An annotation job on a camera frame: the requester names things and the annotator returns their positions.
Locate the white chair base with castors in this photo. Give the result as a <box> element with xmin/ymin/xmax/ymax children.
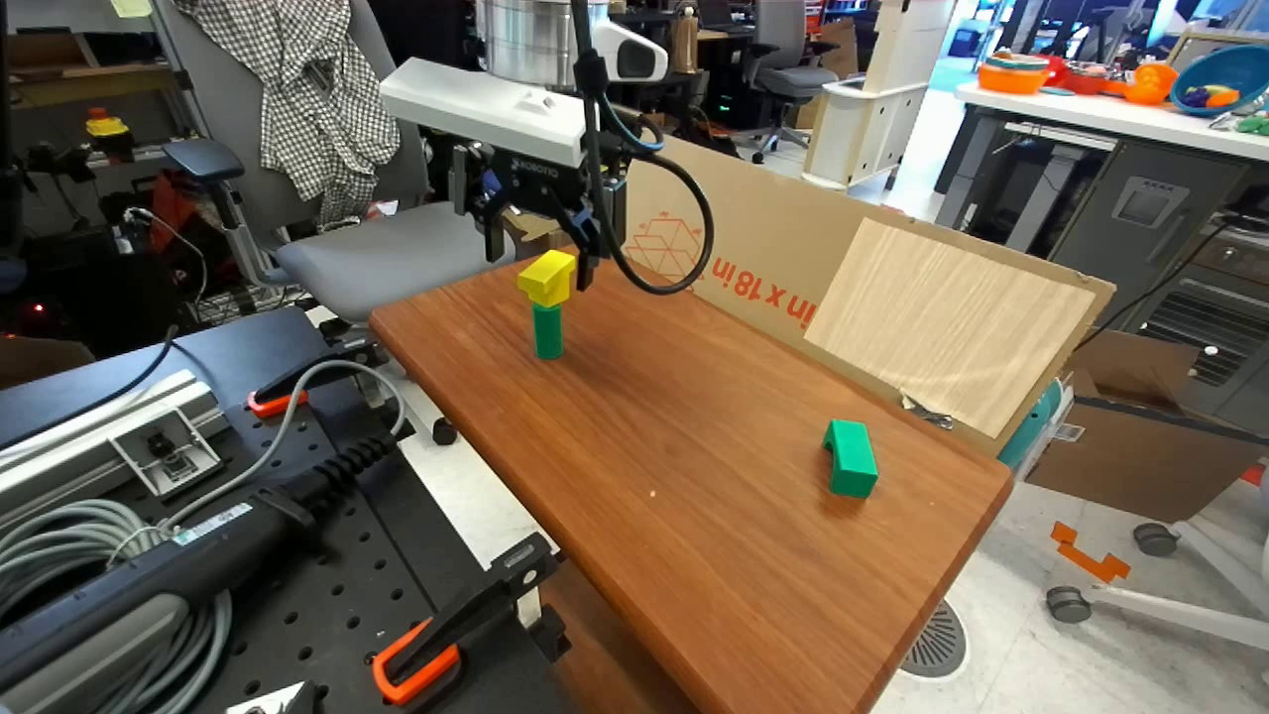
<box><xmin>1042</xmin><ymin>499</ymin><xmax>1269</xmax><ymax>654</ymax></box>

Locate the aluminium rail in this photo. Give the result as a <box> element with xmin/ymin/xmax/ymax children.
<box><xmin>0</xmin><ymin>366</ymin><xmax>229</xmax><ymax>503</ymax></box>

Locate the large orange black clamp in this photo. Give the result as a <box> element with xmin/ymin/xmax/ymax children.
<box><xmin>364</xmin><ymin>532</ymin><xmax>574</xmax><ymax>708</ymax></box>

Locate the grey cable bundle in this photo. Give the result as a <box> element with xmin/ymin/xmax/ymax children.
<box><xmin>0</xmin><ymin>494</ymin><xmax>237</xmax><ymax>714</ymax></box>

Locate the blue bowl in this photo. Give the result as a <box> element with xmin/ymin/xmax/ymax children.
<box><xmin>1165</xmin><ymin>42</ymin><xmax>1269</xmax><ymax>121</ymax></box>

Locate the upright green block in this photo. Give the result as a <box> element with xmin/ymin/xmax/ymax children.
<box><xmin>529</xmin><ymin>302</ymin><xmax>573</xmax><ymax>366</ymax></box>

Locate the brown cardboard panel red print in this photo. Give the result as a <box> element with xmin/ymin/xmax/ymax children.
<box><xmin>598</xmin><ymin>126</ymin><xmax>1123</xmax><ymax>453</ymax></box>

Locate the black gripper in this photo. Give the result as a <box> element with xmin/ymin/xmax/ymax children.
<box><xmin>447</xmin><ymin>138</ymin><xmax>633</xmax><ymax>290</ymax></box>

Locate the patterned cloth garment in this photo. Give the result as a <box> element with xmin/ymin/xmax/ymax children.
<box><xmin>175</xmin><ymin>0</ymin><xmax>405</xmax><ymax>206</ymax></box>

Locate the small orange clamp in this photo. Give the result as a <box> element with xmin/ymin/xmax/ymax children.
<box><xmin>243</xmin><ymin>378</ymin><xmax>319</xmax><ymax>425</ymax></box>

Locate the round floor drain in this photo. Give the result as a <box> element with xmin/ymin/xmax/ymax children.
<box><xmin>897</xmin><ymin>597</ymin><xmax>972</xmax><ymax>687</ymax></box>

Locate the grey office chair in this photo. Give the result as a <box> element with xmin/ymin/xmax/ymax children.
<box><xmin>147</xmin><ymin>0</ymin><xmax>524</xmax><ymax>326</ymax></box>

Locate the brown cardboard box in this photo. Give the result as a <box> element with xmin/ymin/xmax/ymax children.
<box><xmin>1025</xmin><ymin>326</ymin><xmax>1269</xmax><ymax>527</ymax></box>

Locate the light wood panel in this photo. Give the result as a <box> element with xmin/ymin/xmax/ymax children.
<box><xmin>801</xmin><ymin>214</ymin><xmax>1101</xmax><ymax>445</ymax></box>

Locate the yellow block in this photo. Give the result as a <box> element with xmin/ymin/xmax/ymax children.
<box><xmin>516</xmin><ymin>245</ymin><xmax>583</xmax><ymax>313</ymax></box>

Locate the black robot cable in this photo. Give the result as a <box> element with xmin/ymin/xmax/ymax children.
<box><xmin>567</xmin><ymin>0</ymin><xmax>718</xmax><ymax>298</ymax></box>

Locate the green arch block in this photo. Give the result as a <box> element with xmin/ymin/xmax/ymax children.
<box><xmin>821</xmin><ymin>415</ymin><xmax>886</xmax><ymax>503</ymax></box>

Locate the orange bowl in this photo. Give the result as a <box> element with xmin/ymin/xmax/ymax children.
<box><xmin>976</xmin><ymin>54</ymin><xmax>1056</xmax><ymax>99</ymax></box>

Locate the black perforated board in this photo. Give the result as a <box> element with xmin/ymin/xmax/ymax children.
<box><xmin>183</xmin><ymin>392</ymin><xmax>586</xmax><ymax>714</ymax></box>

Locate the black swivel chair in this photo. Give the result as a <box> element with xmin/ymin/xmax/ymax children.
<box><xmin>744</xmin><ymin>0</ymin><xmax>841</xmax><ymax>165</ymax></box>

